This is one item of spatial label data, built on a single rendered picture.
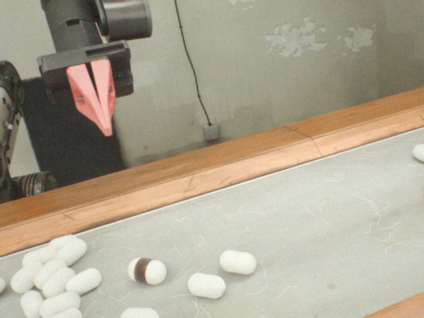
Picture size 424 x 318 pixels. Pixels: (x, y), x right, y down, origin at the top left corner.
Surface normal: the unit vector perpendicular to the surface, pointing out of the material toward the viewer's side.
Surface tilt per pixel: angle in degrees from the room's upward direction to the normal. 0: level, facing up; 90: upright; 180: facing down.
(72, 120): 86
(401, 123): 45
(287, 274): 0
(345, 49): 90
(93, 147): 86
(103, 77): 60
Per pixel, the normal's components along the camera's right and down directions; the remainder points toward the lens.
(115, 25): 0.40, 0.43
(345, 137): 0.11, -0.47
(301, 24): 0.25, 0.29
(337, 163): -0.17, -0.93
